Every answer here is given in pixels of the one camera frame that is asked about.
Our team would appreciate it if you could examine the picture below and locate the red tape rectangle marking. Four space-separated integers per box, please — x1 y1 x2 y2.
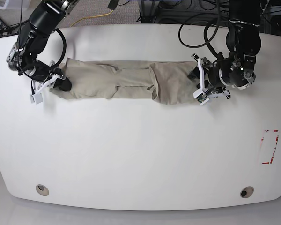
259 130 280 165

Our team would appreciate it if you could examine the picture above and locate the black tripod stand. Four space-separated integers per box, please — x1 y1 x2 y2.
0 17 28 38

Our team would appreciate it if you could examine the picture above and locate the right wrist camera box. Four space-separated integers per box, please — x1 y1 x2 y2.
30 93 43 105

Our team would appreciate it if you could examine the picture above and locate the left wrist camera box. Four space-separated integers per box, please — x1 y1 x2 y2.
193 90 210 105

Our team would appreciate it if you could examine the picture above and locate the table cable grommet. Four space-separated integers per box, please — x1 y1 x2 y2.
240 186 254 198
36 184 49 196

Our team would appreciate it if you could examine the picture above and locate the right table cable grommet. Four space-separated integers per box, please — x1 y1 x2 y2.
240 186 254 198

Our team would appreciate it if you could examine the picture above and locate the left table cable grommet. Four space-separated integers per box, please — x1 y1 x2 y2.
36 184 49 196

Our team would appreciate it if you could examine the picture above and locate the beige T-shirt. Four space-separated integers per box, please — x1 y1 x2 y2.
50 58 200 105

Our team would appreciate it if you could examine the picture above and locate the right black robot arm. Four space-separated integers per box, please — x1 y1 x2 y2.
7 0 78 92

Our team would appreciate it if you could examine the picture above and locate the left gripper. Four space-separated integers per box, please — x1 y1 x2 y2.
187 53 231 99

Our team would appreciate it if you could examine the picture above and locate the yellow cable on floor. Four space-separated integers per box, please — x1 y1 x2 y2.
72 9 113 28

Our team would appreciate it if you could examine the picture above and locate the white power strip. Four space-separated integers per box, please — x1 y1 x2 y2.
260 0 270 14

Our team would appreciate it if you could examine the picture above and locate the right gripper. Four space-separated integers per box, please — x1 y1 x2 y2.
30 61 72 94

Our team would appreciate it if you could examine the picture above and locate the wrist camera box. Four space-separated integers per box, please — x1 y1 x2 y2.
30 93 43 105
193 90 210 105

